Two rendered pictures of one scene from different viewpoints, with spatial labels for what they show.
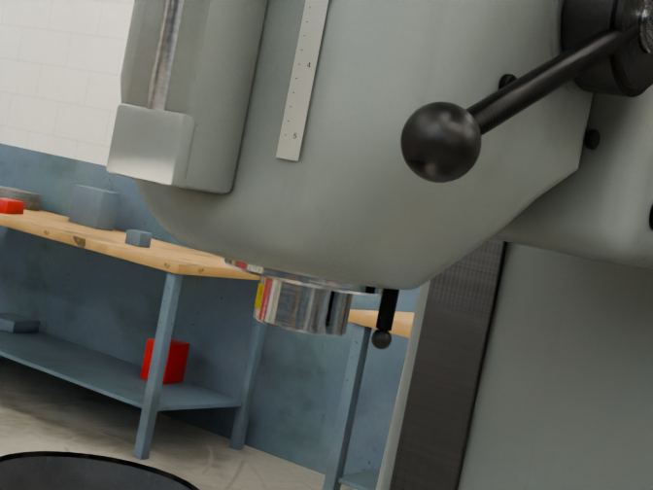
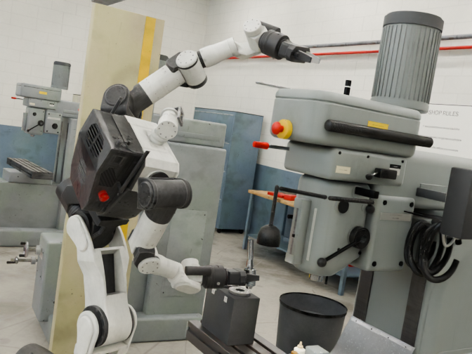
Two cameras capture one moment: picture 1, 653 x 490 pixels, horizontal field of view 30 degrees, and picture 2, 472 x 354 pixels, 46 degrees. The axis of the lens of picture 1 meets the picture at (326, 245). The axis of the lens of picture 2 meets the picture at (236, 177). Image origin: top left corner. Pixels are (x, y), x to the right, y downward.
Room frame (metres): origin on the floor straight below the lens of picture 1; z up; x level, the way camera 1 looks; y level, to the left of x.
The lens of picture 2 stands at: (-1.24, -0.36, 1.74)
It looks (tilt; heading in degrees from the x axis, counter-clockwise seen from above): 5 degrees down; 21
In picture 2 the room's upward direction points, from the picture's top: 9 degrees clockwise
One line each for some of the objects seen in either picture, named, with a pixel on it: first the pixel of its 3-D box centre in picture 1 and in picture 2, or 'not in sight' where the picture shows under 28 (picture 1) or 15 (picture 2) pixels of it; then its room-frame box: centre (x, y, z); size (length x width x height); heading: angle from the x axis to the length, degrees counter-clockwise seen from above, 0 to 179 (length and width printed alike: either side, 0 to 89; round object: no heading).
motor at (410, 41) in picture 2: not in sight; (406, 64); (0.81, -0.14, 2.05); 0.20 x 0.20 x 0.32
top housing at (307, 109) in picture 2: not in sight; (345, 123); (0.62, 0.00, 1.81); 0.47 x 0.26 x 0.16; 144
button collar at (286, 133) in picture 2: not in sight; (284, 129); (0.42, 0.14, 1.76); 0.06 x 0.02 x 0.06; 54
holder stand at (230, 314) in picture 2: not in sight; (230, 310); (0.84, 0.37, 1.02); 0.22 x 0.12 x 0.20; 52
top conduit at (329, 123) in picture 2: not in sight; (381, 134); (0.55, -0.13, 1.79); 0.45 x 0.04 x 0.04; 144
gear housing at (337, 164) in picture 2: not in sight; (345, 163); (0.64, -0.02, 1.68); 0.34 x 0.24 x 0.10; 144
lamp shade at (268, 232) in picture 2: not in sight; (269, 234); (0.42, 0.13, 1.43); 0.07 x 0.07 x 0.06
